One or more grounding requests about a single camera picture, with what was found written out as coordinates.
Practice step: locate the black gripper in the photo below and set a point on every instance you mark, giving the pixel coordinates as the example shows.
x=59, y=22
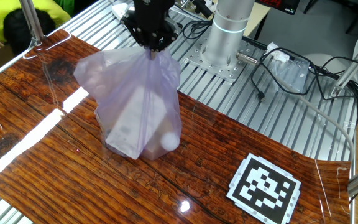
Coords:
x=152, y=15

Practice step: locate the translucent purple plastic bag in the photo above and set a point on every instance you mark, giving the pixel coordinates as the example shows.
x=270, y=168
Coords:
x=129, y=77

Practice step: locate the white printed box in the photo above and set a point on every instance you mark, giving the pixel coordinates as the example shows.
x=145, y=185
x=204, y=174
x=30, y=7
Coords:
x=135, y=118

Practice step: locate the white ball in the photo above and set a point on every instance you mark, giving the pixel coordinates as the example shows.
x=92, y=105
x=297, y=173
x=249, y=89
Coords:
x=170, y=141

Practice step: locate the small brown box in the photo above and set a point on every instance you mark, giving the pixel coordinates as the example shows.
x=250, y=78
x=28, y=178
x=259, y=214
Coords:
x=154, y=150

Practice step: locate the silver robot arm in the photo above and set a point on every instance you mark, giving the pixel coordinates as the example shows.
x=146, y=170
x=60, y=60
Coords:
x=227, y=37

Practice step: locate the clear plastic bag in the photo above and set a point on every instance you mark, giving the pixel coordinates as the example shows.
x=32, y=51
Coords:
x=291, y=76

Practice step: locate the black cylindrical connector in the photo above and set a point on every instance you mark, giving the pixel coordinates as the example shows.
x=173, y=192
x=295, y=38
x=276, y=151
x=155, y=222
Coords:
x=203, y=8

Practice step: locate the beige desk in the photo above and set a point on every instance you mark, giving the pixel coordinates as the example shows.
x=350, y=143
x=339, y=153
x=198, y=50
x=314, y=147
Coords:
x=258, y=17

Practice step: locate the white crumpled paper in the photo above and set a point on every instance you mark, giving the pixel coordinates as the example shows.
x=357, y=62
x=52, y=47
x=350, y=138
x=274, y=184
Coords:
x=277, y=53

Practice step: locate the black red digit display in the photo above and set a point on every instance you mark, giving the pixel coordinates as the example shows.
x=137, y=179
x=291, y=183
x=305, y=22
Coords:
x=278, y=5

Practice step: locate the wood grain table mat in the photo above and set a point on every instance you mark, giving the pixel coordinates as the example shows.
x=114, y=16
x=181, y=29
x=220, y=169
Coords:
x=73, y=186

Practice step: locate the black white marker board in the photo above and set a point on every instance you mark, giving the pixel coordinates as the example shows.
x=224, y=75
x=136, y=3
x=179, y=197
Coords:
x=264, y=189

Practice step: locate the aluminium frame crossbar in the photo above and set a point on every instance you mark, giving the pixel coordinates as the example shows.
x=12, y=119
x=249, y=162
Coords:
x=5, y=67

